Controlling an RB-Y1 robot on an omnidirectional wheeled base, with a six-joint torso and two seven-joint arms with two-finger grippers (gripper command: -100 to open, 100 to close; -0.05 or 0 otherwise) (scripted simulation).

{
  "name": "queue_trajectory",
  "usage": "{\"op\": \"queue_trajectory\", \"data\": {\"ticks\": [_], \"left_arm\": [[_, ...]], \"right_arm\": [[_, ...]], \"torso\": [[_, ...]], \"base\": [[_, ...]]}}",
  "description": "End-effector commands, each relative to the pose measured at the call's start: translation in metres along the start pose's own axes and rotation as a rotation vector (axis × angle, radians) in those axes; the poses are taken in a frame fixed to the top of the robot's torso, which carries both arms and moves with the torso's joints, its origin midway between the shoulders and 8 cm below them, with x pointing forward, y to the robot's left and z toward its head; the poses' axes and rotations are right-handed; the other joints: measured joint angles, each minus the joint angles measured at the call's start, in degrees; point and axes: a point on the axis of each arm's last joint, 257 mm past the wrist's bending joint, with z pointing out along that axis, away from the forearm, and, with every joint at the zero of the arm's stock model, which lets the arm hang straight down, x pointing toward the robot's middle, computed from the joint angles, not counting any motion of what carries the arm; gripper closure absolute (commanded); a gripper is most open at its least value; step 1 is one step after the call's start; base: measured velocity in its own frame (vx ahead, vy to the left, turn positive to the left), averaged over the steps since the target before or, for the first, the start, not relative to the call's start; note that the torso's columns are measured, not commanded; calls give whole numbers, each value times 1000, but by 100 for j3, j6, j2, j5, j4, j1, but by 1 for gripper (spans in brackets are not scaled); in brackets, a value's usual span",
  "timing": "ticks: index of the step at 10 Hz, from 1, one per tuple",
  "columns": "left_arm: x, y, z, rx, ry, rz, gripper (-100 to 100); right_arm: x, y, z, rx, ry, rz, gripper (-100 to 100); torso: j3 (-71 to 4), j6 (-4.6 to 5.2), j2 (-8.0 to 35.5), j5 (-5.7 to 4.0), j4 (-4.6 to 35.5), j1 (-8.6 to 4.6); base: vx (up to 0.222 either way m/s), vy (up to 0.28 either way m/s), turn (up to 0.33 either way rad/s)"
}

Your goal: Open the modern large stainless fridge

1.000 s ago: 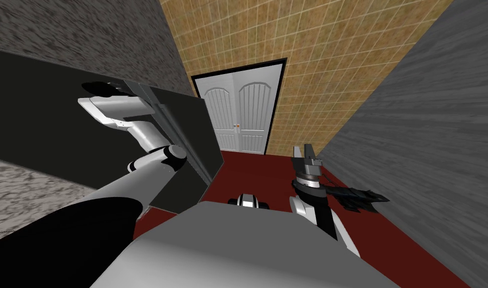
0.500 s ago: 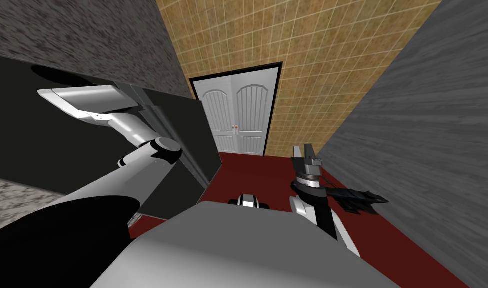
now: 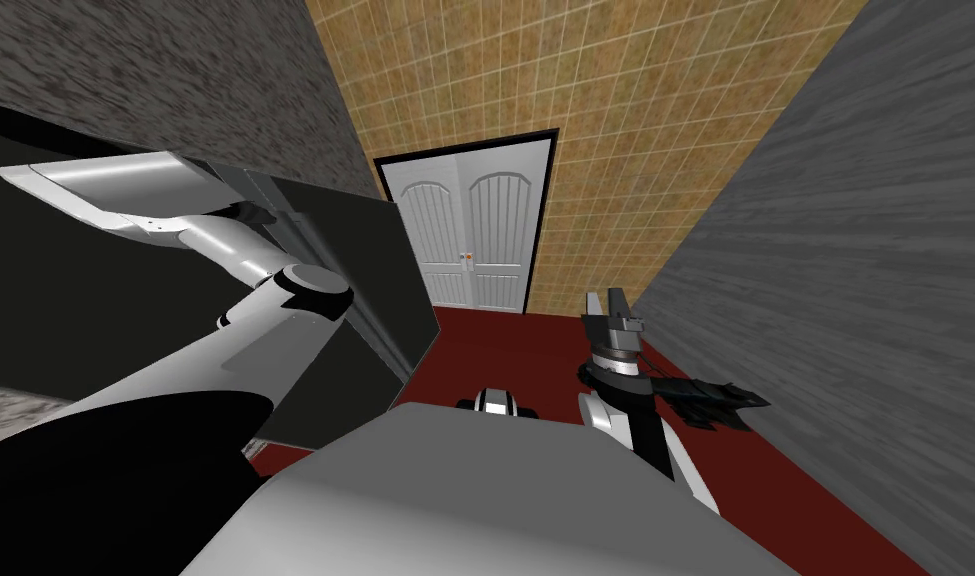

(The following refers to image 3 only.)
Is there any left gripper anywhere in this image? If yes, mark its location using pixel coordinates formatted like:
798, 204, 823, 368
0, 151, 219, 222

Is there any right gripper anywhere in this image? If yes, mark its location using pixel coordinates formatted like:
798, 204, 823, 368
579, 287, 648, 358

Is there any white double door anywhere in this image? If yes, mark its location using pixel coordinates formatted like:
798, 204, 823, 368
377, 132, 558, 316

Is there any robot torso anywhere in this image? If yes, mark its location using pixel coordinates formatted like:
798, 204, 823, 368
178, 387, 800, 576

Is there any dark door leaf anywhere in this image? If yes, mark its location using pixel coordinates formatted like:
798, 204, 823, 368
184, 155, 442, 451

